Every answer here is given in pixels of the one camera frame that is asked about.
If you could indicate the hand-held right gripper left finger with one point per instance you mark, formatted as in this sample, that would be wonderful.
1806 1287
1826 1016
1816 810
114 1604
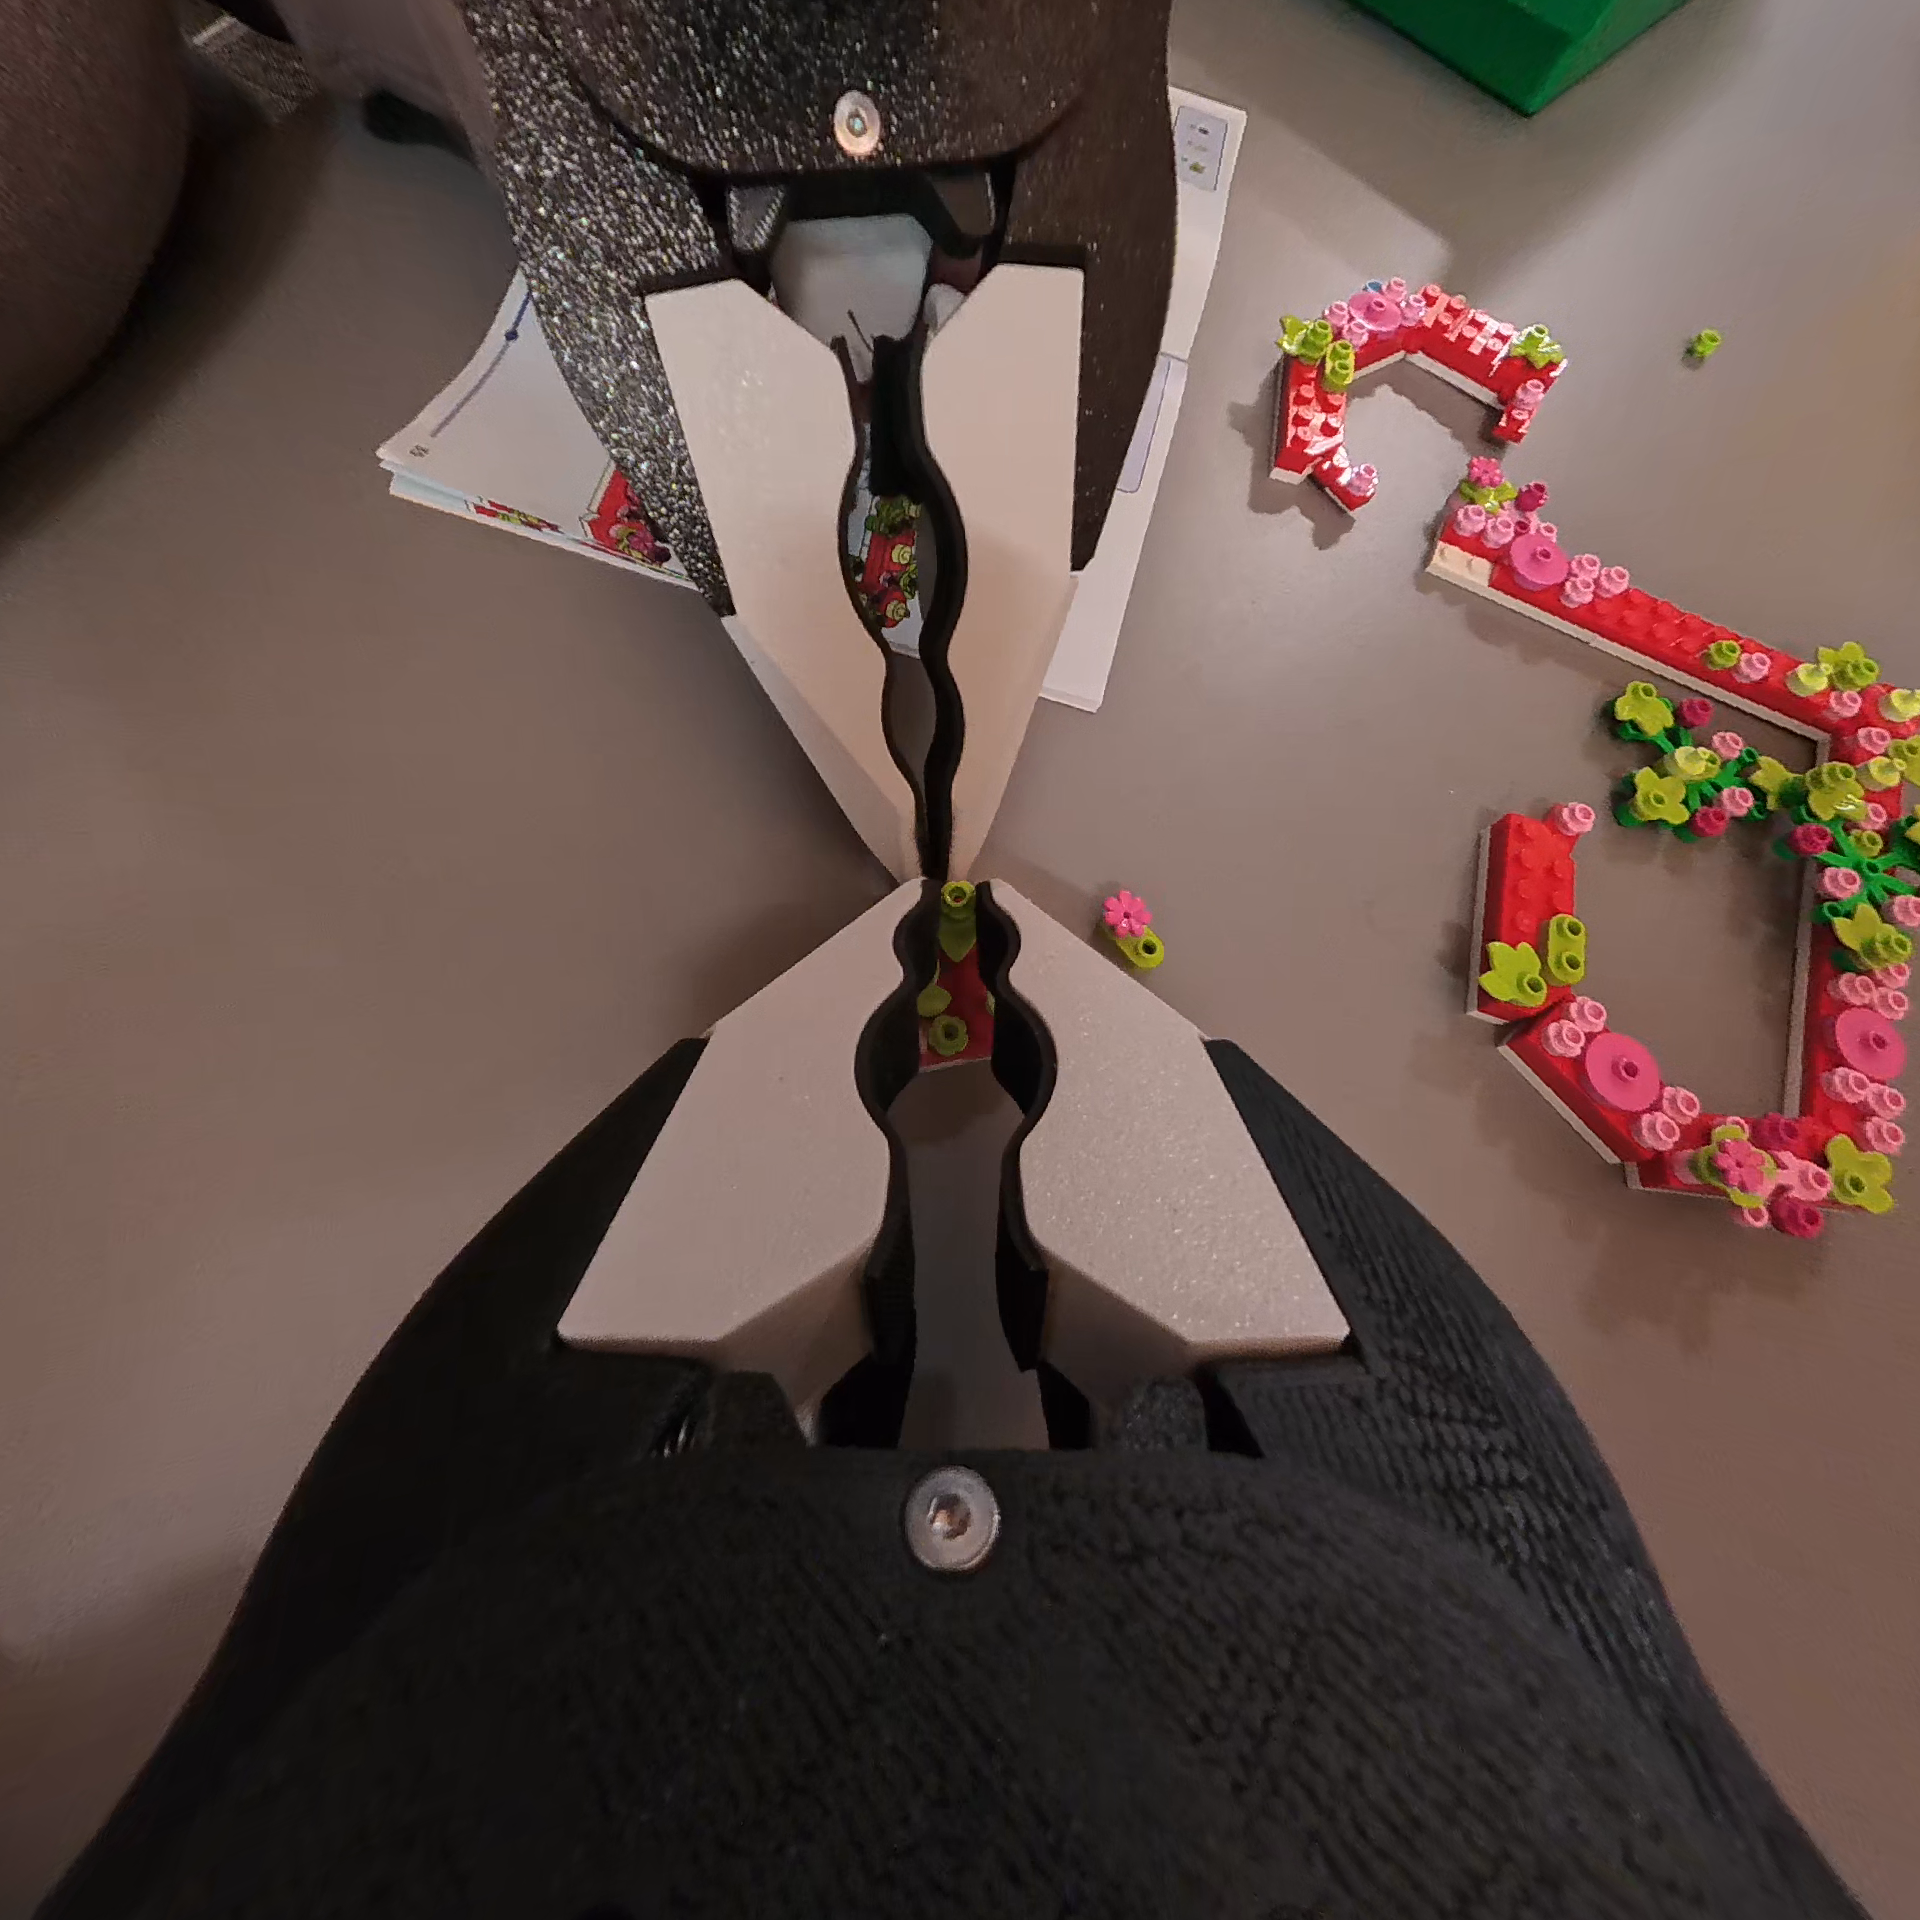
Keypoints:
721 1185

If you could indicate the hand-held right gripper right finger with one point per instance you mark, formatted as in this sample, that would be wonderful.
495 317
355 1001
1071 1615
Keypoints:
1185 1185

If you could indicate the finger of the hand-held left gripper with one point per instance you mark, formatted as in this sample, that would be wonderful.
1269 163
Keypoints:
1020 451
751 451

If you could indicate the pink flower lego piece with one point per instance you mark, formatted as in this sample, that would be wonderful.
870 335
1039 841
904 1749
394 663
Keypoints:
1133 927

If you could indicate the lego instruction booklet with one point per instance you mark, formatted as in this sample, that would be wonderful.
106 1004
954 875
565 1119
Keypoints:
464 434

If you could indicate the small red lego flower segment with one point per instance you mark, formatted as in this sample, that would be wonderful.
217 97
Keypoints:
1440 339

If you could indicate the green plastic bin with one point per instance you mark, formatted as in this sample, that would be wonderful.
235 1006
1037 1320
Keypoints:
1515 44

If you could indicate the person's brown clothed body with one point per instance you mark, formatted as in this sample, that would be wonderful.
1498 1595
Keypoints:
74 181

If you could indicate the large red lego flower frame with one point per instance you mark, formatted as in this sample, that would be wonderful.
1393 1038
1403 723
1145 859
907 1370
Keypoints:
1634 609

